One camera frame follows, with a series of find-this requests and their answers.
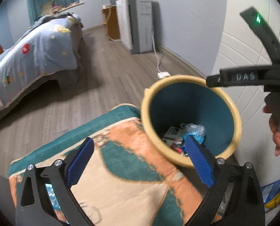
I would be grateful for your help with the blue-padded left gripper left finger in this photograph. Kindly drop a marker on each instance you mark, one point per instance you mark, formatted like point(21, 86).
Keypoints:
point(34, 206)

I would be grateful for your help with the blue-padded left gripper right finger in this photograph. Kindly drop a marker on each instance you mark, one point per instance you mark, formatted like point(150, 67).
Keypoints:
point(245, 206)

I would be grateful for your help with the clear bag with blue trash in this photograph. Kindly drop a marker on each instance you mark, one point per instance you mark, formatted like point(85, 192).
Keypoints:
point(196, 130)

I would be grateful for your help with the yellow and teal trash bin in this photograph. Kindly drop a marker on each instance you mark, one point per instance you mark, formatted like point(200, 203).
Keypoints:
point(187, 99)

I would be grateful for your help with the person's right hand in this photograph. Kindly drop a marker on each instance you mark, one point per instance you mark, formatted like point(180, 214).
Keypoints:
point(274, 129)

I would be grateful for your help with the blue and yellow bag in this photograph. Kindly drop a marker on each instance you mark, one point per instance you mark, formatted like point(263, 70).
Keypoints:
point(271, 195)

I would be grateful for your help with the white printed paper box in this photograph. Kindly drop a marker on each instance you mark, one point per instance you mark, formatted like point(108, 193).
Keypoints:
point(173, 136)

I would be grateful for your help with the patterned quilted cushion mat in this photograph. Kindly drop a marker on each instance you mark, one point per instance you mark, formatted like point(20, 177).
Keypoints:
point(126, 181)

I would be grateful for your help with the white grey air purifier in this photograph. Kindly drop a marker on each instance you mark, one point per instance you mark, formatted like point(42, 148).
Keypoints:
point(135, 24)

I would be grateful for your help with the bed with blue floral duvet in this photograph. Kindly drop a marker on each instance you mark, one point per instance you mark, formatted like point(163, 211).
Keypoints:
point(47, 51)

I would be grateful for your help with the wooden side cabinet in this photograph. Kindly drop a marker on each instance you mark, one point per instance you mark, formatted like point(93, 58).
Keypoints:
point(110, 22)

